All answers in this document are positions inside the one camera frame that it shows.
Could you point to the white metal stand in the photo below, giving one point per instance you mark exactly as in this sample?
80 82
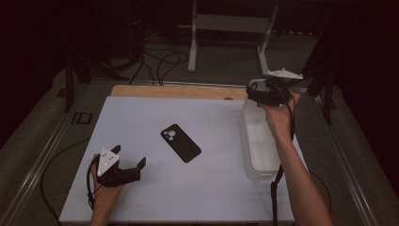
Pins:
193 47

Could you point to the person's left hand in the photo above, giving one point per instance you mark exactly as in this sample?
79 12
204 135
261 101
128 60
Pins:
105 196

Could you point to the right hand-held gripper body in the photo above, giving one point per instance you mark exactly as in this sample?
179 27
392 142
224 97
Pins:
273 94

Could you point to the metal floor rail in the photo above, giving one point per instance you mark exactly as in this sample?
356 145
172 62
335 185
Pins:
34 174
348 175

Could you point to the white plastic bin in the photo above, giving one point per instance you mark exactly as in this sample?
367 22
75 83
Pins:
258 147

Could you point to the black phone case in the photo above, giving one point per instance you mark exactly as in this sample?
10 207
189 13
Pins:
182 145

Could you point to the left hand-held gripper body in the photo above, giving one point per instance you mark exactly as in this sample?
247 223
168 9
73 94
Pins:
107 161

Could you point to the person's right hand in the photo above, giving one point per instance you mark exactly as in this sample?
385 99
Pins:
279 121

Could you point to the black tripod stand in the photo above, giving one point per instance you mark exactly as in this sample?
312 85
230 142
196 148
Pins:
328 100
69 88

